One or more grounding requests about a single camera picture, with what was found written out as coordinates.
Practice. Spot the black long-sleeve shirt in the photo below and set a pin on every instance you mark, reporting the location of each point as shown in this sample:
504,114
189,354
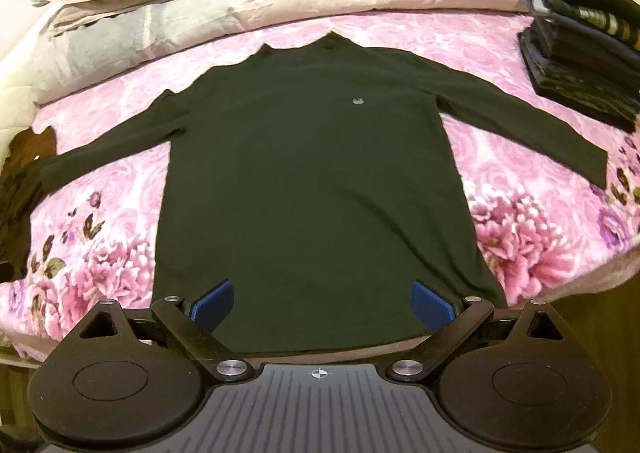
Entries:
310,183

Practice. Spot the grey striped folded quilt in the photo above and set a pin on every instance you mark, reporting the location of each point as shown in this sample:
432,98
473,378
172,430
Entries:
100,48

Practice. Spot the pink floral blanket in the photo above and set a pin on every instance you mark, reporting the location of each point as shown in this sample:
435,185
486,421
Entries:
525,233

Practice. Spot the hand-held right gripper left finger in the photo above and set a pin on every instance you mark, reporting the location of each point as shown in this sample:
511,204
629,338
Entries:
215,305

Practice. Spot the stack of folded dark clothes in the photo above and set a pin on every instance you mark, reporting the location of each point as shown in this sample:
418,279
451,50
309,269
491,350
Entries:
575,63

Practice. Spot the dark brown garment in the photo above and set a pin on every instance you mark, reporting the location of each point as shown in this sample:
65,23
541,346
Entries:
20,193

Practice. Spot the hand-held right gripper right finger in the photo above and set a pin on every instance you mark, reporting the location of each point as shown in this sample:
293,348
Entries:
430,307

